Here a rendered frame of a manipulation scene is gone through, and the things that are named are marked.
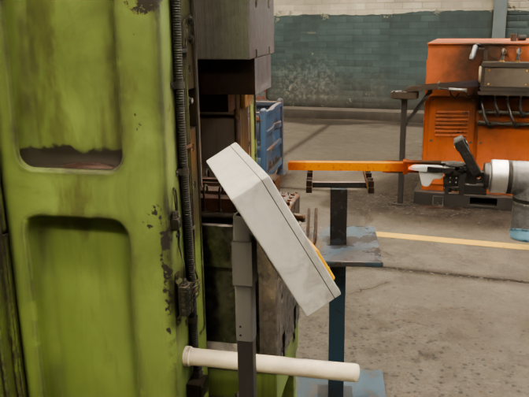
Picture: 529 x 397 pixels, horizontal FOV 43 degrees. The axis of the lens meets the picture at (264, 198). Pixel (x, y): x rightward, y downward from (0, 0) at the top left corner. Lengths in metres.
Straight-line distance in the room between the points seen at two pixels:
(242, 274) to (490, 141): 4.15
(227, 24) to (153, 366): 0.88
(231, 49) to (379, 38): 7.79
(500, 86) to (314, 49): 4.87
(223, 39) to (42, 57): 0.44
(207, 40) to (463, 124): 3.80
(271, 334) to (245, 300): 0.53
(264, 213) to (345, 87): 8.46
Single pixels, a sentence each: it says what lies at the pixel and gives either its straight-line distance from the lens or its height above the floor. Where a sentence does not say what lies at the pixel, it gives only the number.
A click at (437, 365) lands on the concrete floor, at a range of 3.08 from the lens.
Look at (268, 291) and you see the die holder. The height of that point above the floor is 0.73.
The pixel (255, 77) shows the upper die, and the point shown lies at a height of 1.32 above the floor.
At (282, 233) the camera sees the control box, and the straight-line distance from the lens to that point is 1.22.
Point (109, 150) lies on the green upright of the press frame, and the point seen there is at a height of 1.16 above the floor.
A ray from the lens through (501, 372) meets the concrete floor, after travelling 3.09.
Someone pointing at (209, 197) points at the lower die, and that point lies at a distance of 1.89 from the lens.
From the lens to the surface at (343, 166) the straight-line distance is 1.90.
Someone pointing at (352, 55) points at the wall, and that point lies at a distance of 9.57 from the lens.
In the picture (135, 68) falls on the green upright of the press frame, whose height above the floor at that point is 1.36.
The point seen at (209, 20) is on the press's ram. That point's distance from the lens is 1.76.
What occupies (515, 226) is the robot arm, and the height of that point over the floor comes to 0.91.
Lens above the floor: 1.47
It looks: 15 degrees down
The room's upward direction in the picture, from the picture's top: 1 degrees counter-clockwise
